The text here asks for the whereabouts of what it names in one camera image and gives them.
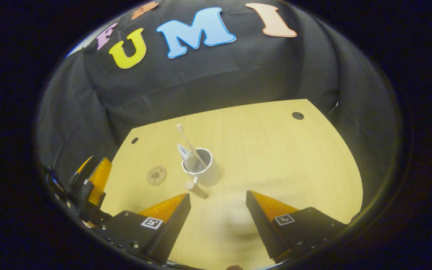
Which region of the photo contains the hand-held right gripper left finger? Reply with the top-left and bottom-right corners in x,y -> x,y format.
92,193 -> 191,265

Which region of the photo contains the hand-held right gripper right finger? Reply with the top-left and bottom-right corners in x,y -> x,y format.
246,190 -> 348,263

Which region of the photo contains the round cork coaster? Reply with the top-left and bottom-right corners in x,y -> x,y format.
147,165 -> 167,186

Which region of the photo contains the white cup with wooden handle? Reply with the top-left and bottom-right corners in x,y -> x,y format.
181,148 -> 222,199

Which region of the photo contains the white toothpaste tube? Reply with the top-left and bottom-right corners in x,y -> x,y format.
177,144 -> 198,173

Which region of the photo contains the beige toothbrush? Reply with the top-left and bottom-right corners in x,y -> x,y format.
176,124 -> 208,169

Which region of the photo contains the light wooden desktop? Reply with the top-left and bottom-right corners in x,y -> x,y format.
100,99 -> 363,270

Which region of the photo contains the black backdrop cloth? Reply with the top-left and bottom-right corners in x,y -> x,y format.
36,0 -> 402,225

